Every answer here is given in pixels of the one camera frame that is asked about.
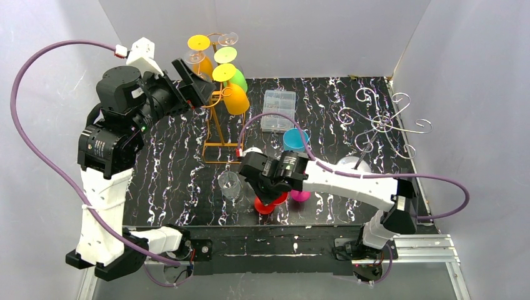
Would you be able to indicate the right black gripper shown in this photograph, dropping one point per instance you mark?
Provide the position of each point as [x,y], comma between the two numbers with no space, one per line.
[257,175]

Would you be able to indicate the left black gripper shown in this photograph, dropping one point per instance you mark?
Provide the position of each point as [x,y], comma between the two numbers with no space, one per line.
[179,89]

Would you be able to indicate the gold wire glass rack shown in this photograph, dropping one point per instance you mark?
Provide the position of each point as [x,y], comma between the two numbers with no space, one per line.
[214,137]

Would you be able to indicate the orange plastic wine glass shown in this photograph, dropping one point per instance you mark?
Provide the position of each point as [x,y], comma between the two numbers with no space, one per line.
[234,88]

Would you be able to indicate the red plastic wine glass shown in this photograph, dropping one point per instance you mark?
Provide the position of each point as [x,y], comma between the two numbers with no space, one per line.
[262,208]

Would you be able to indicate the blue plastic wine glass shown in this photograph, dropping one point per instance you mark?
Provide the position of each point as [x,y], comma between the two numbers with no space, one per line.
[292,140]

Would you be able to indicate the green plastic wine glass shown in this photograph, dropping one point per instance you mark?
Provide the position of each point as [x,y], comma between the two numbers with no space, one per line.
[230,58]

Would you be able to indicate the magenta plastic wine glass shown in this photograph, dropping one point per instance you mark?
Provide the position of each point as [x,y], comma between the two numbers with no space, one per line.
[300,196]

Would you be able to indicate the clear wine glass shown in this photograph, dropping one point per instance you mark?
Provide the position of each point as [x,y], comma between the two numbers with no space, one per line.
[194,57]
[228,39]

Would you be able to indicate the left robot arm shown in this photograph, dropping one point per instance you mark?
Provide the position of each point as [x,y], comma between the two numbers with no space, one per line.
[131,101]

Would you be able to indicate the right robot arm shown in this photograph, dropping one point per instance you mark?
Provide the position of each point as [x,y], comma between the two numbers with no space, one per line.
[393,198]

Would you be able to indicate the yellow foot orange glass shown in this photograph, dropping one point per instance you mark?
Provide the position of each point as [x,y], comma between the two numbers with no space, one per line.
[201,42]

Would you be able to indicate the clear plastic compartment box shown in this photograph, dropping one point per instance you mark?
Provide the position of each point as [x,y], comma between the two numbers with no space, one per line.
[282,102]

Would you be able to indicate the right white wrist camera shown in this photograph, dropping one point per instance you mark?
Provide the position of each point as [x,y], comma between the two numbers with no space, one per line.
[240,153]

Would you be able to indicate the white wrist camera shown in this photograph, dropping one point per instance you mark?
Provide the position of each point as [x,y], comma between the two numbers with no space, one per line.
[140,56]
[240,153]

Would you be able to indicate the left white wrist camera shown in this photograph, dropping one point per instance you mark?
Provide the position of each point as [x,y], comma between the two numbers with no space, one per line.
[140,56]

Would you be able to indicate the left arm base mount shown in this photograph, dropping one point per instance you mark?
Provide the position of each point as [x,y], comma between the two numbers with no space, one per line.
[191,252]

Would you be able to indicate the silver wire glass stand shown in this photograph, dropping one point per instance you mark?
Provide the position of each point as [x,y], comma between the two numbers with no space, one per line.
[382,124]

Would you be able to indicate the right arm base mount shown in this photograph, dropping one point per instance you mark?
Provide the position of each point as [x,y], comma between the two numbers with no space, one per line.
[370,266]

